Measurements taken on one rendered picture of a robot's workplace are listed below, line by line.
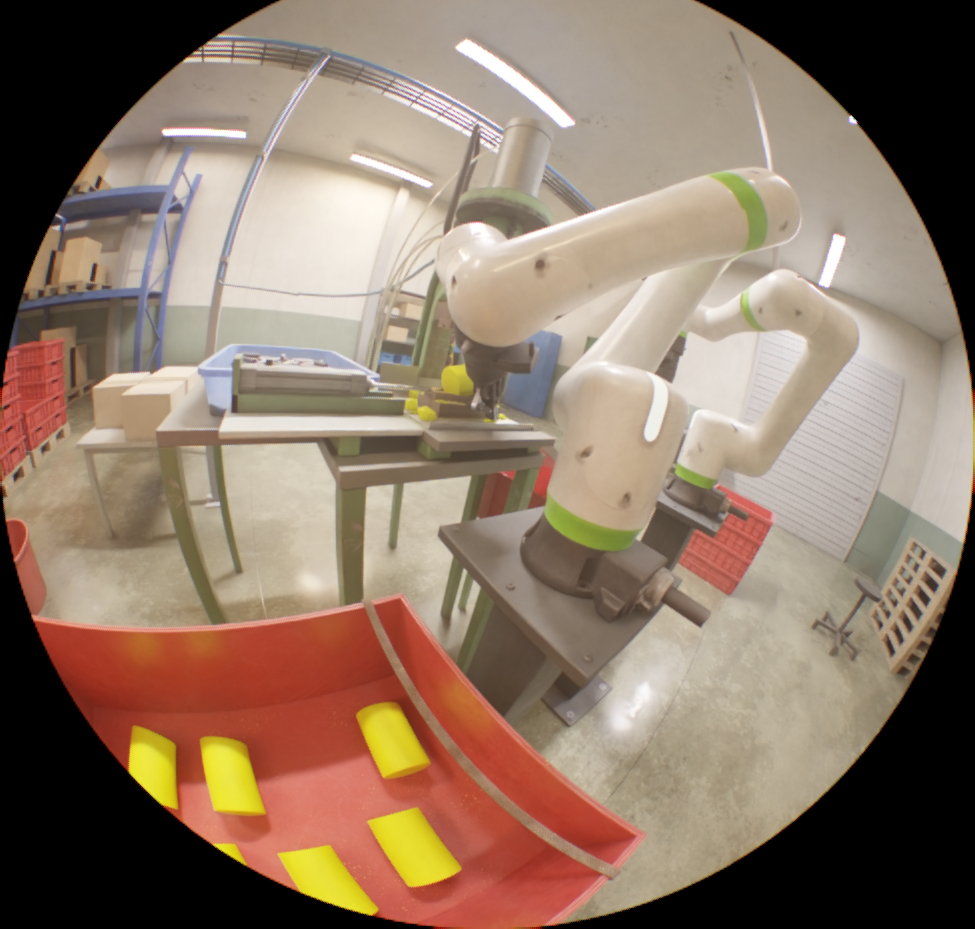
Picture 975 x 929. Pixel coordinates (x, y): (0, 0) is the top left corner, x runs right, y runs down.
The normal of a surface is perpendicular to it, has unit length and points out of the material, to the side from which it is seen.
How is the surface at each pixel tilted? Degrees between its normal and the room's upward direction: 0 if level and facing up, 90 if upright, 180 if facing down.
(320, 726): 0
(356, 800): 0
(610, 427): 89
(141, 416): 90
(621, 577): 81
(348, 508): 90
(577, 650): 0
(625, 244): 103
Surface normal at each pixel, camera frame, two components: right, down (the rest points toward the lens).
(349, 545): 0.64, 0.36
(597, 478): -0.58, 0.10
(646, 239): 0.04, 0.52
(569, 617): 0.22, -0.93
